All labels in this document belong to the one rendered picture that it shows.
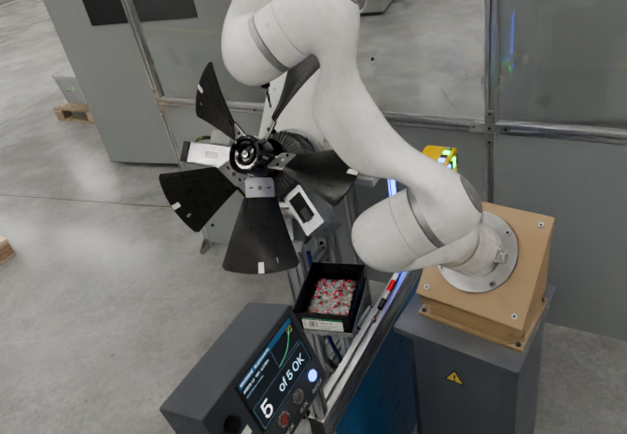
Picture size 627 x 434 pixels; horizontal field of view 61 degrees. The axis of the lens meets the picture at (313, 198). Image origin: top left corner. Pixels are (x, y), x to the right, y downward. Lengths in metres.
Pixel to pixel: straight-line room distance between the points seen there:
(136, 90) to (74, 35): 0.57
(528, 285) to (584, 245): 1.06
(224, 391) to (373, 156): 0.44
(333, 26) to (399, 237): 0.36
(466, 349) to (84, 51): 3.68
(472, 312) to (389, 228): 0.44
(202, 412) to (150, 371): 1.92
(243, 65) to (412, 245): 0.40
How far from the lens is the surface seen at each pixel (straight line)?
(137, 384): 2.79
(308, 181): 1.49
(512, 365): 1.30
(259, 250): 1.60
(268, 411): 0.98
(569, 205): 2.22
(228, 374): 0.93
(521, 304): 1.27
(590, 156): 2.10
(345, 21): 0.82
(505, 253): 1.28
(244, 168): 1.61
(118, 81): 4.34
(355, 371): 1.40
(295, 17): 0.82
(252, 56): 0.85
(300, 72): 1.61
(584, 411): 2.43
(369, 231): 0.93
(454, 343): 1.33
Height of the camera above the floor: 1.93
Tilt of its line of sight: 32 degrees down
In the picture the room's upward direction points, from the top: 11 degrees counter-clockwise
